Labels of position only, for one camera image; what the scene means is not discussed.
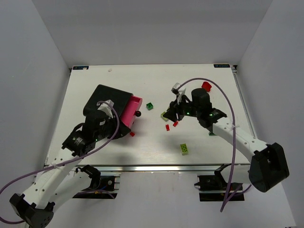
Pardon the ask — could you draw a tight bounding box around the pink top drawer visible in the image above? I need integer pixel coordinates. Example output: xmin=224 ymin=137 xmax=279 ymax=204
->
xmin=120 ymin=95 xmax=143 ymax=129

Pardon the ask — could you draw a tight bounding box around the large red lego piece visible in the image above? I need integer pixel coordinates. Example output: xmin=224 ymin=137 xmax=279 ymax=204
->
xmin=201 ymin=81 xmax=212 ymax=92

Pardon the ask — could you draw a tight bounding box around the black drawer cabinet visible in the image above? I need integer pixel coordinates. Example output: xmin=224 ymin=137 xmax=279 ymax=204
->
xmin=83 ymin=85 xmax=133 ymax=131

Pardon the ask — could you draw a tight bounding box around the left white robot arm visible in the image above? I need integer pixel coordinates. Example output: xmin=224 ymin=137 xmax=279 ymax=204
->
xmin=9 ymin=111 xmax=133 ymax=228

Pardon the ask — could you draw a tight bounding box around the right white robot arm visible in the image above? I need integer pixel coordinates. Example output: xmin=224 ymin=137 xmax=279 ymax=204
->
xmin=164 ymin=88 xmax=290 ymax=192

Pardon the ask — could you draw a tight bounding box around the lime rectangular lego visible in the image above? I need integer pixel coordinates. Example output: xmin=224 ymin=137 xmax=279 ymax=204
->
xmin=161 ymin=112 xmax=167 ymax=121

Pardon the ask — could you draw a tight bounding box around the dark green square lego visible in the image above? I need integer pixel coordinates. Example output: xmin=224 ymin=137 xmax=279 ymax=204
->
xmin=146 ymin=103 xmax=154 ymax=110

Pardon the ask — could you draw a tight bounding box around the lime lego near front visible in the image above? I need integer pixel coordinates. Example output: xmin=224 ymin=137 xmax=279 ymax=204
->
xmin=180 ymin=143 xmax=189 ymax=155

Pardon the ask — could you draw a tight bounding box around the right blue corner label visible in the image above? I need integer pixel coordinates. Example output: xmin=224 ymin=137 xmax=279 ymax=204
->
xmin=213 ymin=64 xmax=230 ymax=68

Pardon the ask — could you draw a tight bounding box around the blue corner label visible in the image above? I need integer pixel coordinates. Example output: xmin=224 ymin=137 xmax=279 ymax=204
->
xmin=213 ymin=64 xmax=230 ymax=68
xmin=72 ymin=66 xmax=89 ymax=70

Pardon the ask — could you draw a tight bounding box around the left blue corner label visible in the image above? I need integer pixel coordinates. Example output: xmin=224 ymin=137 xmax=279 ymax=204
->
xmin=72 ymin=66 xmax=89 ymax=70

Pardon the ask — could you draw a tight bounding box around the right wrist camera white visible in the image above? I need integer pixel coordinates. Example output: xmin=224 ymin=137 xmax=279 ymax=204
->
xmin=171 ymin=83 xmax=186 ymax=105

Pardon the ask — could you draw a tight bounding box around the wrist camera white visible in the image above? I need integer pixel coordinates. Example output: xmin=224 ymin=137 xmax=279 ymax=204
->
xmin=96 ymin=100 xmax=114 ymax=118
xmin=171 ymin=83 xmax=186 ymax=105

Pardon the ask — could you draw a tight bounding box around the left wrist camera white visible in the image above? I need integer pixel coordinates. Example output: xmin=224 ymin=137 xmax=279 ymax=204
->
xmin=96 ymin=100 xmax=114 ymax=118

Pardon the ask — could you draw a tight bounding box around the aluminium table front rail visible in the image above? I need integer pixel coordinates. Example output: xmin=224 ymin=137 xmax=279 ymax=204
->
xmin=45 ymin=164 xmax=250 ymax=173

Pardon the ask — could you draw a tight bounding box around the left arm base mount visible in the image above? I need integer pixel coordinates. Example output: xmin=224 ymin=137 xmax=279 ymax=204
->
xmin=73 ymin=172 xmax=120 ymax=200

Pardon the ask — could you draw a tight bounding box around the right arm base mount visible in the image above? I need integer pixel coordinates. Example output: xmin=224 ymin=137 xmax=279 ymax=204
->
xmin=194 ymin=166 xmax=245 ymax=202

